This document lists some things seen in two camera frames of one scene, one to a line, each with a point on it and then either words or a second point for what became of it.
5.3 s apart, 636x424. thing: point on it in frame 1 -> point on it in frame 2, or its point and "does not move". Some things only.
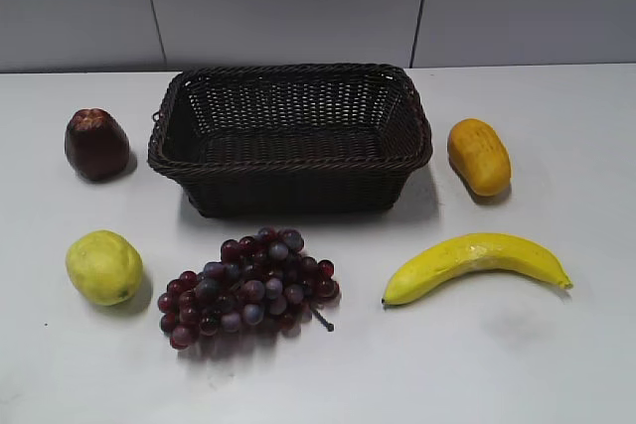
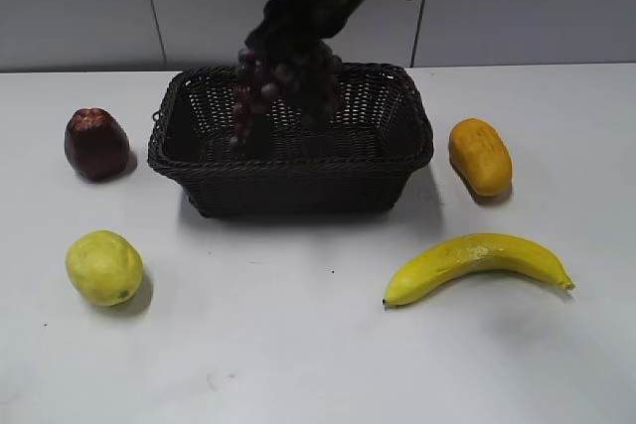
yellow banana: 471,255 does not move
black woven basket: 290,139 does not move
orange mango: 478,153 does not move
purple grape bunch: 259,277 -> 273,96
